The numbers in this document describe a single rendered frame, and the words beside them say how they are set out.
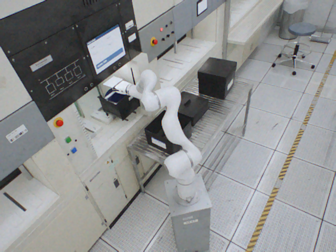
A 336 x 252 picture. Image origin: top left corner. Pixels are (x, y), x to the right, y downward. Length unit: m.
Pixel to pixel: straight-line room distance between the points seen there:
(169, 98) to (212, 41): 1.98
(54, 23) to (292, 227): 2.39
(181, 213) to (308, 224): 1.35
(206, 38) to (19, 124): 2.42
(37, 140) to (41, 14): 0.65
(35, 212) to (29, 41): 1.08
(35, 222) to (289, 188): 2.24
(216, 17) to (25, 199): 2.55
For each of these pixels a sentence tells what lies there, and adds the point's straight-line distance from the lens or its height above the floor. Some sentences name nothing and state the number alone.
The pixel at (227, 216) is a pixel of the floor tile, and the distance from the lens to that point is 2.60.
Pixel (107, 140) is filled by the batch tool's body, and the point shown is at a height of 0.87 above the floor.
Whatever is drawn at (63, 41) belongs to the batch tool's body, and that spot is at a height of 1.75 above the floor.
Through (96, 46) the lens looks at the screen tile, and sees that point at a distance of 1.69.
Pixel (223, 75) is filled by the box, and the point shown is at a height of 1.01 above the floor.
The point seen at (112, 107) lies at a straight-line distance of 2.01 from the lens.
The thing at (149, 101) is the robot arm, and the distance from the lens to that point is 1.36.
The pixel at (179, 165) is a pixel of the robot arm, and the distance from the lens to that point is 1.45.
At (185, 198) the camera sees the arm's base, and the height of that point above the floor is 0.80.
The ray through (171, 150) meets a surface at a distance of 1.96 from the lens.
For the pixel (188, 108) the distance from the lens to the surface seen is 2.26.
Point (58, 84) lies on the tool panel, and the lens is 1.57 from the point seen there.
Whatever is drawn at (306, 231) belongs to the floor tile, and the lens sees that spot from 2.69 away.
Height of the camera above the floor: 2.31
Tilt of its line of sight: 44 degrees down
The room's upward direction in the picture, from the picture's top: 8 degrees counter-clockwise
